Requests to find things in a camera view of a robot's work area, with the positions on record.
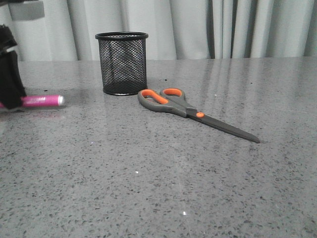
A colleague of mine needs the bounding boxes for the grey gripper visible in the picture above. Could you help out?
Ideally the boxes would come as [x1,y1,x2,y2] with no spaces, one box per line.
[0,0,45,109]

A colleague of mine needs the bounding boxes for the black mesh pen bin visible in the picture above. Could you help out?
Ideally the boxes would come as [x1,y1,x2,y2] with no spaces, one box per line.
[95,32,149,96]

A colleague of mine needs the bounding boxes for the grey curtain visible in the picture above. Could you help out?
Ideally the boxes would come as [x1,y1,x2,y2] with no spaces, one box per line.
[0,0,317,61]

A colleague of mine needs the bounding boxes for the pink highlighter pen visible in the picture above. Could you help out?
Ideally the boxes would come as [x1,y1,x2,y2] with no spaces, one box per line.
[21,95,65,108]

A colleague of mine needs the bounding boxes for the grey orange scissors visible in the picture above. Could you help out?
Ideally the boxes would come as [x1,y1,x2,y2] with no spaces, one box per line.
[138,88,260,143]

